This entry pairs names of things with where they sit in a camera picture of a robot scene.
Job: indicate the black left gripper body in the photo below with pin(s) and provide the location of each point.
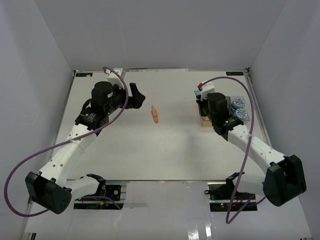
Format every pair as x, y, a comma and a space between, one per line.
119, 97

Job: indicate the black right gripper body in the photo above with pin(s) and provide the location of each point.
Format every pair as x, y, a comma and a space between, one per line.
203, 108

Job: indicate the blue-lidded cleaning gel jar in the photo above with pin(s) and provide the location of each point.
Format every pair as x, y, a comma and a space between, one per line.
238, 103

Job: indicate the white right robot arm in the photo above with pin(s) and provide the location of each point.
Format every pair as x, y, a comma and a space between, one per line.
283, 178

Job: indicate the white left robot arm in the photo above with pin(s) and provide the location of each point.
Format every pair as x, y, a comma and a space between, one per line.
50, 186

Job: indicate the amber transparent tray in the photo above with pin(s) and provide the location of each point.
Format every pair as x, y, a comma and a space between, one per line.
205, 122

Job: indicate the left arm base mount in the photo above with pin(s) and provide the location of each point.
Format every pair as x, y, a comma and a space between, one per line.
112, 198

